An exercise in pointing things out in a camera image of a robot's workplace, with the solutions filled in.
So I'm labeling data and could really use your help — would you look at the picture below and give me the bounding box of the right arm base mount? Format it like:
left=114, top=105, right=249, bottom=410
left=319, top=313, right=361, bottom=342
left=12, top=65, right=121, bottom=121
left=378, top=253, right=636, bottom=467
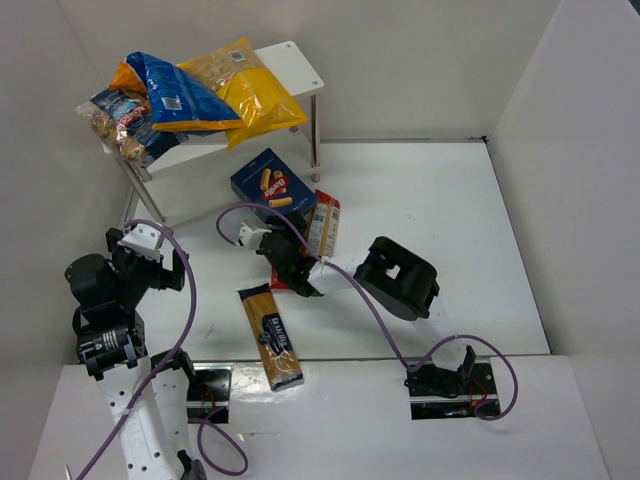
left=404, top=361, right=502, bottom=420

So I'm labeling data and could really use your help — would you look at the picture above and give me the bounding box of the blue and orange pasta bag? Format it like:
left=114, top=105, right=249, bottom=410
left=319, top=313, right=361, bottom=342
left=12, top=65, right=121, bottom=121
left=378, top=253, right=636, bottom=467
left=109, top=51, right=246, bottom=133

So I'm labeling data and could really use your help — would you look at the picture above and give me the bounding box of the purple cable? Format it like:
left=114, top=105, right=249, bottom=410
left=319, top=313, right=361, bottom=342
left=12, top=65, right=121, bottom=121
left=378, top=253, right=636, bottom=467
left=215, top=203, right=521, bottom=422
left=72, top=218, right=249, bottom=480

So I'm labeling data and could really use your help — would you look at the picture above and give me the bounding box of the red spaghetti bag back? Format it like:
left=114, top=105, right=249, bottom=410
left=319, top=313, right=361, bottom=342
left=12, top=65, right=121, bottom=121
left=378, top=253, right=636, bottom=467
left=306, top=189, right=341, bottom=257

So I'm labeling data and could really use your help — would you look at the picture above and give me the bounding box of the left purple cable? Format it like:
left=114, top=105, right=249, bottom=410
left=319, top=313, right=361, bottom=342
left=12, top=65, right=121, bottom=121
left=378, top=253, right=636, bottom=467
left=72, top=218, right=249, bottom=480

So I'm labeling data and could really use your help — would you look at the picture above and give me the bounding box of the dark blue Barilla pasta box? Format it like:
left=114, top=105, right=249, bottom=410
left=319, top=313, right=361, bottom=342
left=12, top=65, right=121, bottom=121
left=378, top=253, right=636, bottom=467
left=230, top=148, right=316, bottom=216

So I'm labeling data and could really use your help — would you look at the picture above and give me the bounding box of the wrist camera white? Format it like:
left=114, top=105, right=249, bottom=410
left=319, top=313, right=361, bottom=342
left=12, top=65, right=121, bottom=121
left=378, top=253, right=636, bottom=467
left=118, top=224, right=164, bottom=263
left=237, top=220, right=271, bottom=251

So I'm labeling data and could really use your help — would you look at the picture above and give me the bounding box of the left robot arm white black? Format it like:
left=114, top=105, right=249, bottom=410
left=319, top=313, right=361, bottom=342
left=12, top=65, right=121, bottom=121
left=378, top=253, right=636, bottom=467
left=64, top=219, right=206, bottom=479

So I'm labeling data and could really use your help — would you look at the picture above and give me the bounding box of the red spaghetti bag front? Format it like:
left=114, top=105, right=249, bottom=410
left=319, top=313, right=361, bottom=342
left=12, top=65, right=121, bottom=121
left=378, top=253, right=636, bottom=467
left=269, top=268, right=289, bottom=291

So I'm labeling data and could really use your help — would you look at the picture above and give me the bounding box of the dark blue La Sicilia spaghetti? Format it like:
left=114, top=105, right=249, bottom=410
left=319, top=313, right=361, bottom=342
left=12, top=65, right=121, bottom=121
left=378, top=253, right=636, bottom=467
left=238, top=284, right=304, bottom=392

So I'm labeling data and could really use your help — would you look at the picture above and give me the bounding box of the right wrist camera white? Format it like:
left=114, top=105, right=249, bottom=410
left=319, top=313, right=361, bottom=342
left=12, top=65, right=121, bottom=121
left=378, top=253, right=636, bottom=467
left=237, top=220, right=271, bottom=251

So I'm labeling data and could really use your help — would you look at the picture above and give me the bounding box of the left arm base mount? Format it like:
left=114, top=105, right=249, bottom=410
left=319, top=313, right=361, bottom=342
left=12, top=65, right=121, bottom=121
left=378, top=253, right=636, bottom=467
left=186, top=363, right=232, bottom=425

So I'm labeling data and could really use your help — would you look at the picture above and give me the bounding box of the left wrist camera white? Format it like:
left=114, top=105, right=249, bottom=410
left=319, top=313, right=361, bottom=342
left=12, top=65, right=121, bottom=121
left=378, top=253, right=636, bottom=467
left=118, top=224, right=164, bottom=263

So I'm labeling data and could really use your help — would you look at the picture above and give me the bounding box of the yellow pasta bag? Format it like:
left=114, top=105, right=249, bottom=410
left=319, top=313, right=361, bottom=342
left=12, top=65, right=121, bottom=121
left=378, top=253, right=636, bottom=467
left=178, top=38, right=308, bottom=149

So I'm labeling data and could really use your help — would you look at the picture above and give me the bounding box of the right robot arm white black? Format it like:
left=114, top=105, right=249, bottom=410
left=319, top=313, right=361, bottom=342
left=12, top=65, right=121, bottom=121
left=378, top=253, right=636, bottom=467
left=256, top=213, right=476, bottom=398

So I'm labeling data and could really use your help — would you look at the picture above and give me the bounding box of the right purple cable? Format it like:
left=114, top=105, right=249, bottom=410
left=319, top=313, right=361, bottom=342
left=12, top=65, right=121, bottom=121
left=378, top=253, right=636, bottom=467
left=215, top=203, right=521, bottom=422

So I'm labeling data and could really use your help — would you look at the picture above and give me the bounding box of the clear blue fusilli bag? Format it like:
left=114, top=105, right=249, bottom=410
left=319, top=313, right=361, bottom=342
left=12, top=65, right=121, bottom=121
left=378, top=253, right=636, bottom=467
left=76, top=89, right=188, bottom=168

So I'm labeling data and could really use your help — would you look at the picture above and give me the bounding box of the white two-tier shelf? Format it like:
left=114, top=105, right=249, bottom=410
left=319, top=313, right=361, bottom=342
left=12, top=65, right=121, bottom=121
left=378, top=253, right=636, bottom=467
left=104, top=41, right=324, bottom=227

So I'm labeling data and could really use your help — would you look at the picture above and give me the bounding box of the red spaghetti bag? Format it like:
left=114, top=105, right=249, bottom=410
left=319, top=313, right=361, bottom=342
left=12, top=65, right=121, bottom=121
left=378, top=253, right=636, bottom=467
left=269, top=268, right=289, bottom=291
left=306, top=189, right=341, bottom=257

